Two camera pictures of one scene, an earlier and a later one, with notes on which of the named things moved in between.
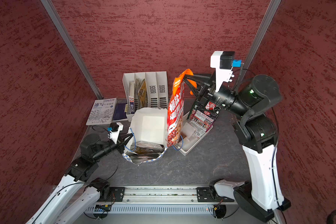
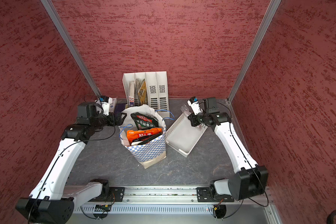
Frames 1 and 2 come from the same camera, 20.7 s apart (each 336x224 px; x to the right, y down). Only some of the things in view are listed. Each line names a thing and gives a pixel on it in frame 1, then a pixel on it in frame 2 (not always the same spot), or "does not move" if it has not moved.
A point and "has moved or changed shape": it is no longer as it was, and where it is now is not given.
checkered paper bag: x=148 y=124 → x=149 y=151
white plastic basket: x=189 y=140 does not move
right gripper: x=207 y=93 → x=192 y=118
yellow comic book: x=143 y=93 does not move
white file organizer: x=145 y=89 does not move
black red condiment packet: x=203 y=116 has moved or changed shape
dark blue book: x=119 y=112 does not move
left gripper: x=121 y=145 → x=119 y=120
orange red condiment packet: x=175 y=119 → x=133 y=134
